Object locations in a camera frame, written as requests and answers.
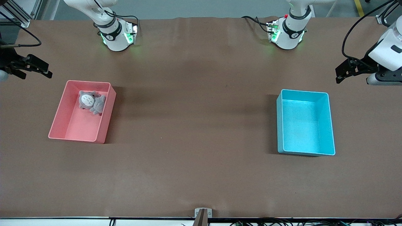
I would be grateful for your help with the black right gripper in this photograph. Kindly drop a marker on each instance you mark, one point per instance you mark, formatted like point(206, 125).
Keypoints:
point(7, 60)

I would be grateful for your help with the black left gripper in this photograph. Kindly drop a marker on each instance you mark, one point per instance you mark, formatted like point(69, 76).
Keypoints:
point(364, 64)

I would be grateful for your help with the grey plush toy white belly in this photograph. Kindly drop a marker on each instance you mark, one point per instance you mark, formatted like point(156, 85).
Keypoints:
point(87, 99)

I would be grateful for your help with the plain grey plush toy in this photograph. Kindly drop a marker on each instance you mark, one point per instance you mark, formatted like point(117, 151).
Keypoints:
point(99, 105)

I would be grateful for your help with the left arm base connector plate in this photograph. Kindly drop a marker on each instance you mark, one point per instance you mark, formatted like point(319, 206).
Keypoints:
point(273, 31)

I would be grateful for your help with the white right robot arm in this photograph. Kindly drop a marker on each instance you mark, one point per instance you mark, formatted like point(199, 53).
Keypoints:
point(113, 40)

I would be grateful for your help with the right arm base connector plate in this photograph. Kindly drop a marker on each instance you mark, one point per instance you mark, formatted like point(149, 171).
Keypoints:
point(130, 36)

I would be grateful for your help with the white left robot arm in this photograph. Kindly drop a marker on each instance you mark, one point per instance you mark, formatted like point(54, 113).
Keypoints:
point(290, 37)

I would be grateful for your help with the blue plastic box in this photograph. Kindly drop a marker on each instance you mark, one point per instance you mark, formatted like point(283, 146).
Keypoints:
point(301, 125)

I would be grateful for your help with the pink plastic box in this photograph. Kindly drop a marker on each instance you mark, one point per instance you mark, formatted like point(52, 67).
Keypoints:
point(81, 128)

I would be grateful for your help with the brown table mat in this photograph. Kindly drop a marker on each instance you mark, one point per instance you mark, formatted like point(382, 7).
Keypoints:
point(194, 131)

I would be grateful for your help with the aluminium frame post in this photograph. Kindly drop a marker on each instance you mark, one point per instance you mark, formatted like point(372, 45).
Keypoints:
point(25, 22)
point(381, 19)

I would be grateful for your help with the white table edge rail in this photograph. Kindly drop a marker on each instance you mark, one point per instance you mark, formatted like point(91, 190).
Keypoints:
point(47, 222)

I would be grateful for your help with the grey metal bracket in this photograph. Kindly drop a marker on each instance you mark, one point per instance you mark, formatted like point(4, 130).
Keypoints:
point(197, 213)

